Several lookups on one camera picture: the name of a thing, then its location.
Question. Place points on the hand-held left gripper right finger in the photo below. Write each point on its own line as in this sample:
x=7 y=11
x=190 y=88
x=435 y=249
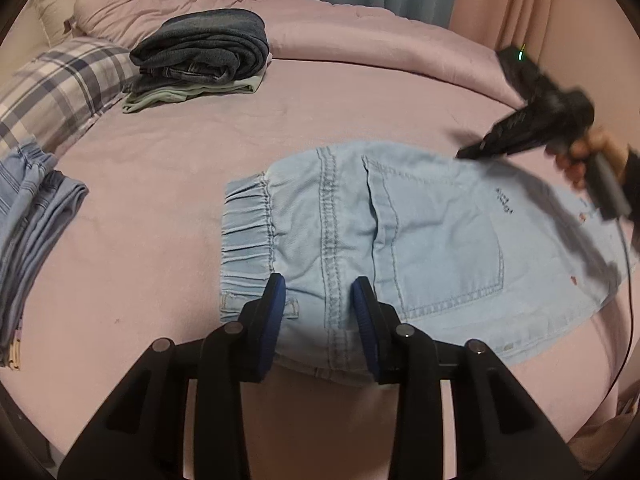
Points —
x=364 y=330

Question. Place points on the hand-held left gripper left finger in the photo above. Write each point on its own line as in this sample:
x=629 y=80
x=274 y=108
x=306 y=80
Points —
x=270 y=322

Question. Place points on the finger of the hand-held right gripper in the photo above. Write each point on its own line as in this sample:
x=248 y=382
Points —
x=500 y=137

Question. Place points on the light blue denim pants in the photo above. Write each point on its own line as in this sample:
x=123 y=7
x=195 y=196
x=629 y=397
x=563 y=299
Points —
x=425 y=240

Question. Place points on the folded blue striped pants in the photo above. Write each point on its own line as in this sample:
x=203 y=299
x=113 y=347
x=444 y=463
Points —
x=35 y=210

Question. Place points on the person's right hand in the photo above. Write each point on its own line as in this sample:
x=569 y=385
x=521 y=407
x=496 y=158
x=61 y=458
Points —
x=575 y=155

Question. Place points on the pink curtain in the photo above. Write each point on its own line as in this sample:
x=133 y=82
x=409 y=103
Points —
x=500 y=0

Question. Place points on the pink bed sheet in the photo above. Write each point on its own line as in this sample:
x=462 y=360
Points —
x=150 y=260

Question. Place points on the pink duvet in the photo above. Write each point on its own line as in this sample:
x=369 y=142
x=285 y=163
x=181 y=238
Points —
x=350 y=35

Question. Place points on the folded pale green garment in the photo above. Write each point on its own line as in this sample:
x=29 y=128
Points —
x=165 y=97

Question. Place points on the folded dark denim jeans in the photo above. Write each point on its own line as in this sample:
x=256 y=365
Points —
x=200 y=40

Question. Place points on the large plaid pillow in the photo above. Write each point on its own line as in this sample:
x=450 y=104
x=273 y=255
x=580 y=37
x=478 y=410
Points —
x=60 y=90

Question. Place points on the white plush toy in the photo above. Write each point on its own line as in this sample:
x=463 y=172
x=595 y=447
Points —
x=60 y=5

